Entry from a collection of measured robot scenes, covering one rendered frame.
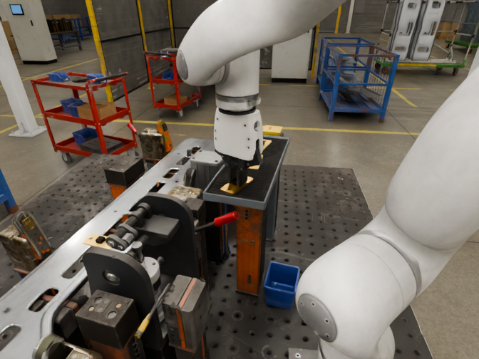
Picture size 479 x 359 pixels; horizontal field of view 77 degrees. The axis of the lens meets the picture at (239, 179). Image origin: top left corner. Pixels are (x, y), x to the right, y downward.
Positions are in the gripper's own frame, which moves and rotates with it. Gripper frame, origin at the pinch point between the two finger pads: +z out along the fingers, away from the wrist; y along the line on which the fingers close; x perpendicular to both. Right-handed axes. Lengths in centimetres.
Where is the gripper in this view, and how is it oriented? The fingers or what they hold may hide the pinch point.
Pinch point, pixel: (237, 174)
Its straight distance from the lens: 67.4
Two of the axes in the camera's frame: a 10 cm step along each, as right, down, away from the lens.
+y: -8.2, -2.9, 4.9
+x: -5.7, 4.1, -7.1
